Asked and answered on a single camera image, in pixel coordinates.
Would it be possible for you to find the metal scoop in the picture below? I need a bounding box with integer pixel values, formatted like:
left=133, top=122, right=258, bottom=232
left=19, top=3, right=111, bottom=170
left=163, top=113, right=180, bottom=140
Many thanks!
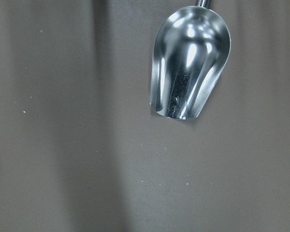
left=150, top=0, right=232, bottom=120

